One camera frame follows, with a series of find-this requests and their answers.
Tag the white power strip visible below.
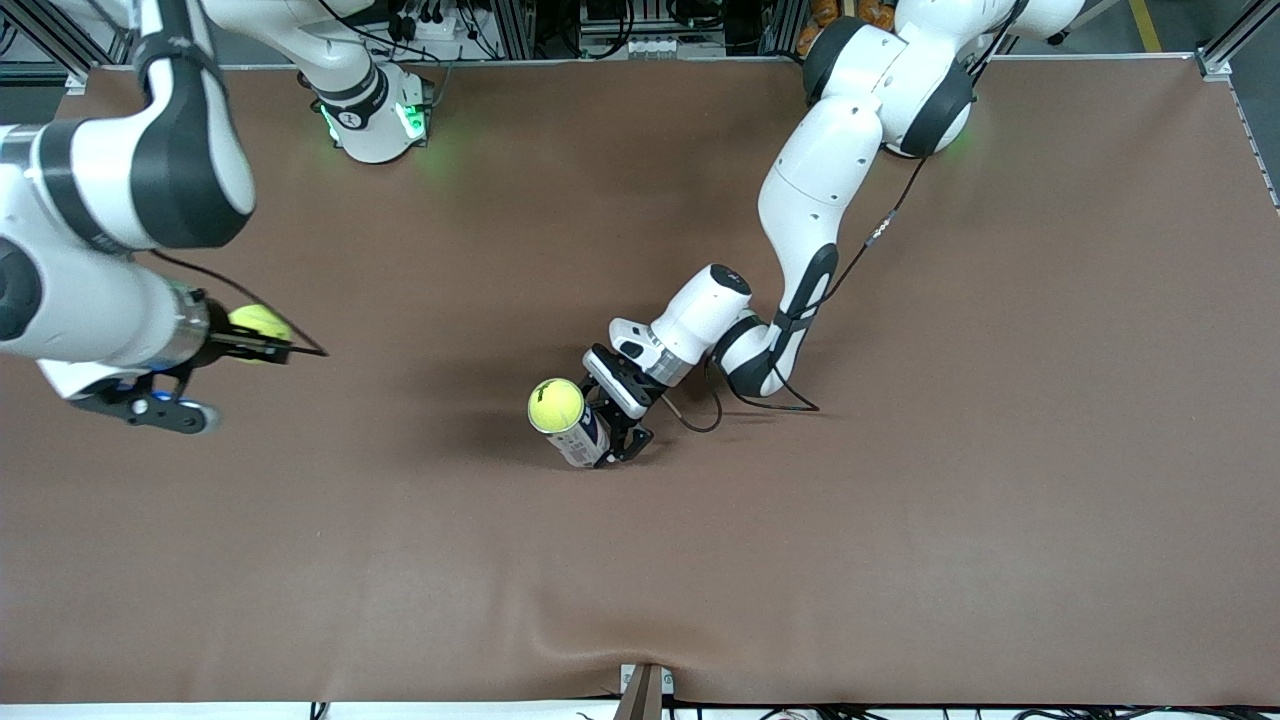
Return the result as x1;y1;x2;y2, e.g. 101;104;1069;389
393;8;459;43

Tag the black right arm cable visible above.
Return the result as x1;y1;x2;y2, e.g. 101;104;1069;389
150;250;329;357

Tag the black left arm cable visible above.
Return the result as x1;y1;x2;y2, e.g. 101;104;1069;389
660;0;1021;433

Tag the silver table edge bracket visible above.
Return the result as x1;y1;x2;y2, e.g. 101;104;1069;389
612;662;677;720

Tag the yellow tennis ball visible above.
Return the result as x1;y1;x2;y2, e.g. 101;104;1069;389
528;377;586;434
228;305;294;363

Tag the aluminium frame profile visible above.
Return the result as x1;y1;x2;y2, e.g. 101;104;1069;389
1197;0;1280;81
0;0;141;96

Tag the orange bagged goods pile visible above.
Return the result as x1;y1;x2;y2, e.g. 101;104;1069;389
797;0;901;56

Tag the brown table mat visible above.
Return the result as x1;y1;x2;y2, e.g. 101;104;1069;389
0;55;1280;707

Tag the white blue tennis ball can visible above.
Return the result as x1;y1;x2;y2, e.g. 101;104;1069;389
546;400;613;470

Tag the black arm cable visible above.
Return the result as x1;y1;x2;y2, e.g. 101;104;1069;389
150;250;329;357
660;0;1021;433

